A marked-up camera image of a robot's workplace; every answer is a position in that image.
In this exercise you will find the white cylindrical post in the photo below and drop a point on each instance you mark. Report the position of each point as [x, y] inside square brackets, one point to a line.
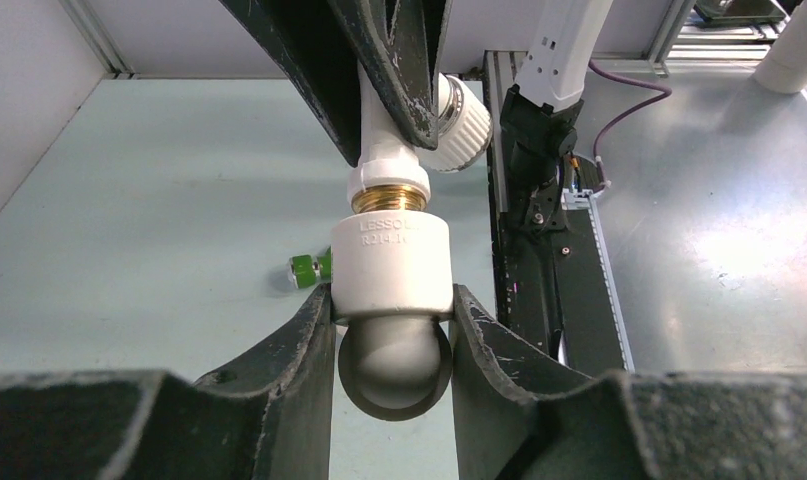
[784, 68]

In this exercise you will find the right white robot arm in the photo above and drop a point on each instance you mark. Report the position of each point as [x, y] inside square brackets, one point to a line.
[544, 100]

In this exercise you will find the white elbow fitting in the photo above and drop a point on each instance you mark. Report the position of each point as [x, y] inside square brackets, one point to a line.
[392, 286]

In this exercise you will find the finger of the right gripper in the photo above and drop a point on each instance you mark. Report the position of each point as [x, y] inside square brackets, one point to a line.
[304, 39]
[399, 45]

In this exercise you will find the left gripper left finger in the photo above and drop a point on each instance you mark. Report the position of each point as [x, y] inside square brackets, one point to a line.
[284, 384]

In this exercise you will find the green plastic faucet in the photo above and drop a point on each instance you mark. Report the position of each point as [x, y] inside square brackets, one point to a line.
[307, 270]

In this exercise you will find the white plastic faucet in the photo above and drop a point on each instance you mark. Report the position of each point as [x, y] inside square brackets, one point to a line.
[396, 153]

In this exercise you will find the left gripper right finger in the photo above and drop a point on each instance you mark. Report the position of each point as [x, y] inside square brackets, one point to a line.
[501, 385]

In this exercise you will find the grey cable duct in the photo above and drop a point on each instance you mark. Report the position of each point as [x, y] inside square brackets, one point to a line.
[596, 337]

